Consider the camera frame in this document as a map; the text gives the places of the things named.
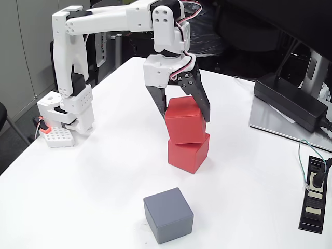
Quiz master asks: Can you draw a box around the red cube block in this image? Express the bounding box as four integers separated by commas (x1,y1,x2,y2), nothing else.
168,132,210,175
164,95,208,145

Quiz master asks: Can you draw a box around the grey cube block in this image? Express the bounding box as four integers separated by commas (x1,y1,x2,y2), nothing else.
143,187,195,245

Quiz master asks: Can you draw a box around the plastic wrapped dark bin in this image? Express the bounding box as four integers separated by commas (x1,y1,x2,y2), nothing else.
181,0,225,57

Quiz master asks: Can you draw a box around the black low cabinet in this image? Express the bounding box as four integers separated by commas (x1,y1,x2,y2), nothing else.
49,33,98,89

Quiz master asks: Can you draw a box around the silver monitor stand base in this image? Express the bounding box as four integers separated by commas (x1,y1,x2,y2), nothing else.
249,95,332,153

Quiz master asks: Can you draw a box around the black power adapter brick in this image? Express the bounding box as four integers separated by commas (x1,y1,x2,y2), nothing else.
253,72,329,133

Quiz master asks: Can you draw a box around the white grid table clamp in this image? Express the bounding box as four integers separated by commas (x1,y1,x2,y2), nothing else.
38,126,76,148

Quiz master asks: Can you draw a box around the silver monitor stand neck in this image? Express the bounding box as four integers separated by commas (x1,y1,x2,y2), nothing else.
300,49,332,99

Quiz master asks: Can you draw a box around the black monitor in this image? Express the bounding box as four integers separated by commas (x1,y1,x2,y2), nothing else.
215,0,332,63

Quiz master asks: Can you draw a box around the white crumpled plastic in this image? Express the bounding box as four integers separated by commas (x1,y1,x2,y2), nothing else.
317,82,332,102

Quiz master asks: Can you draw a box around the black power plug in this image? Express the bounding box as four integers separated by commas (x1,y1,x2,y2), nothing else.
310,157,332,189

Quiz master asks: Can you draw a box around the black office chair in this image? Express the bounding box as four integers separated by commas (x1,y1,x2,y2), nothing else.
0,102,32,146

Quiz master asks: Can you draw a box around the black power outlet strip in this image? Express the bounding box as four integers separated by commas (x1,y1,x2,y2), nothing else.
298,155,331,233

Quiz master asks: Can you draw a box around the red white black servo cable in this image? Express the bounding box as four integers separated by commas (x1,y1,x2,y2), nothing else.
170,0,203,80

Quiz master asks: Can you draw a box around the silver metal post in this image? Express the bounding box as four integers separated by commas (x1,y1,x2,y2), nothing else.
110,33,123,70

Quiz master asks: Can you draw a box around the orange cable connector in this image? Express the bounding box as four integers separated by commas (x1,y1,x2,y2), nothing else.
33,116,51,134

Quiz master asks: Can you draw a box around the black adapter cable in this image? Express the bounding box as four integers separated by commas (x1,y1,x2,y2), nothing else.
319,116,332,134

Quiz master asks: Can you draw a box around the thin green cable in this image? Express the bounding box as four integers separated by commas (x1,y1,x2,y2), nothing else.
297,139,327,192

